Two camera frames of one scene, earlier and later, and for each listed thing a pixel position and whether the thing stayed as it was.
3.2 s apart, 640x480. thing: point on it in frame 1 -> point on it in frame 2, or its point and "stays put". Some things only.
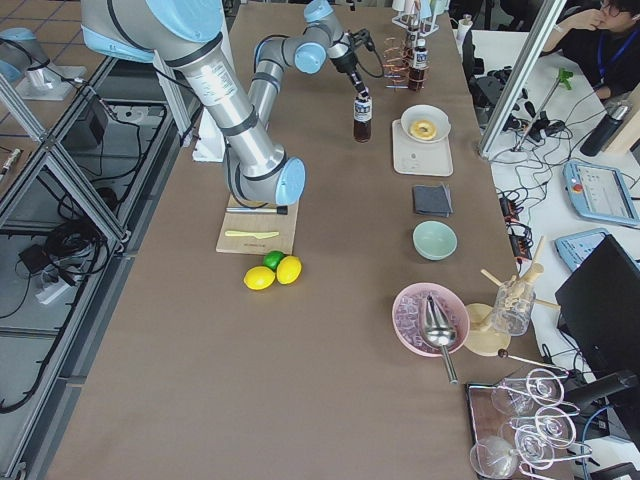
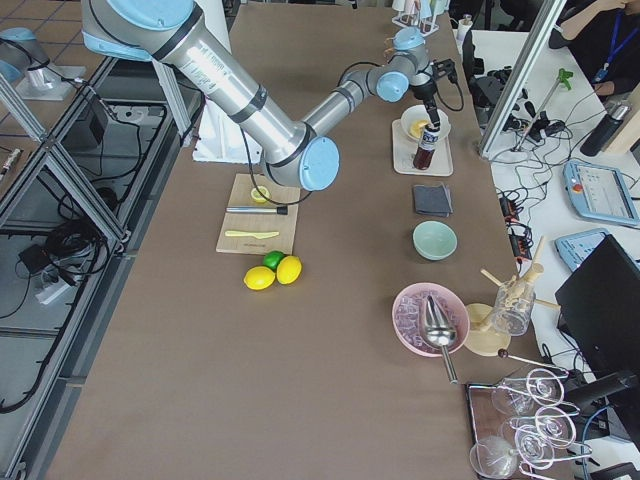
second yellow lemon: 259,278 stays put
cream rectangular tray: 412,157 stays put
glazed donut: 423,135 stays put
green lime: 272,258 stays put
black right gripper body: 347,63 -> 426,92
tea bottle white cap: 362,121 -> 426,150
